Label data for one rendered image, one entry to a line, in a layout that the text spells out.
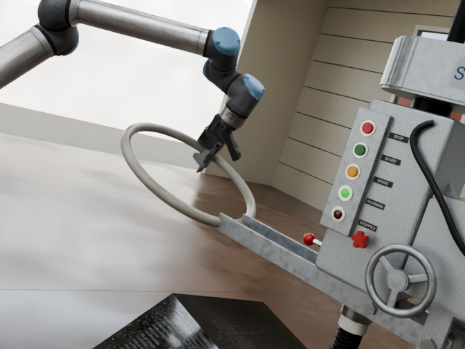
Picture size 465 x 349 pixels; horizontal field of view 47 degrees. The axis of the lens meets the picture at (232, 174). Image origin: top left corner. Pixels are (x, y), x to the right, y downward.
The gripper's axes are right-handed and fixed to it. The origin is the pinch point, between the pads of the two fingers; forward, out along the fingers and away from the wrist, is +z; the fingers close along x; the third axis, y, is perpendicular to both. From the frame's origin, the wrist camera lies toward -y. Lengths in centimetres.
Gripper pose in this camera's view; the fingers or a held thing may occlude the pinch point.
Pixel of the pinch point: (203, 169)
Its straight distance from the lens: 193.9
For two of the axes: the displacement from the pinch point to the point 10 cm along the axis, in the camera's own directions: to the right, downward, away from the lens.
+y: -7.9, -6.1, 0.5
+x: -2.6, 2.6, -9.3
